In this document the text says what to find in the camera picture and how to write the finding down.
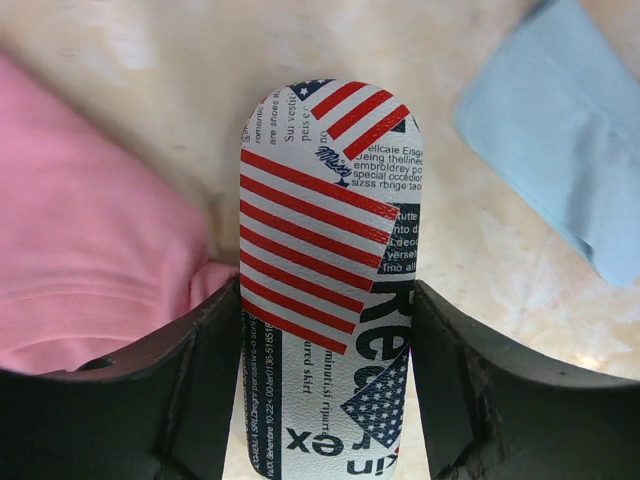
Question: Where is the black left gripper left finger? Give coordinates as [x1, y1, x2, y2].
[1, 280, 241, 479]

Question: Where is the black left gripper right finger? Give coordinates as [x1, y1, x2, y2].
[412, 281, 639, 479]

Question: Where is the pink folded cloth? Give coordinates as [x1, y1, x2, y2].
[1, 58, 235, 374]

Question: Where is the light blue lens cloth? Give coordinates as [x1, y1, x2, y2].
[455, 1, 639, 286]

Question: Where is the flag print glasses case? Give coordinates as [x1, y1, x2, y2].
[239, 79, 423, 479]

